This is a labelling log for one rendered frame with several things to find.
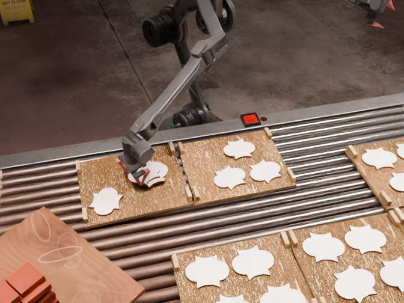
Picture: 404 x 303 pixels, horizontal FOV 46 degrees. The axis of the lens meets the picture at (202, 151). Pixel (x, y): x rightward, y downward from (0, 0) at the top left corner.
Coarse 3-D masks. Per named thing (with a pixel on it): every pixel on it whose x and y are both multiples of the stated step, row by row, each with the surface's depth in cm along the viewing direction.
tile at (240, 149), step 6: (228, 144) 204; (234, 144) 204; (240, 144) 204; (246, 144) 204; (252, 144) 204; (228, 150) 201; (234, 150) 201; (240, 150) 201; (246, 150) 201; (252, 150) 201; (228, 156) 200; (234, 156) 199; (240, 156) 199; (246, 156) 199
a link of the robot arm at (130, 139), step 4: (124, 136) 173; (128, 136) 172; (132, 136) 173; (136, 136) 174; (124, 140) 172; (128, 140) 172; (132, 140) 171; (136, 140) 172; (124, 144) 172; (128, 144) 171; (132, 144) 170; (124, 148) 173; (128, 148) 172; (128, 152) 174
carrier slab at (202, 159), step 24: (192, 144) 206; (216, 144) 206; (264, 144) 206; (192, 168) 195; (216, 168) 195; (240, 168) 195; (192, 192) 185; (216, 192) 185; (240, 192) 185; (264, 192) 186
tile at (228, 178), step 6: (228, 168) 193; (234, 168) 193; (216, 174) 191; (222, 174) 191; (228, 174) 191; (234, 174) 191; (240, 174) 191; (216, 180) 188; (222, 180) 188; (228, 180) 188; (234, 180) 188; (240, 180) 188; (222, 186) 186; (228, 186) 186; (234, 186) 187
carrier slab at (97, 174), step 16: (96, 160) 198; (112, 160) 198; (160, 160) 198; (176, 160) 198; (80, 176) 191; (96, 176) 191; (112, 176) 191; (176, 176) 191; (80, 192) 185; (96, 192) 185; (128, 192) 185; (144, 192) 185; (160, 192) 185; (176, 192) 185; (128, 208) 179; (144, 208) 179; (160, 208) 179; (176, 208) 180; (96, 224) 173
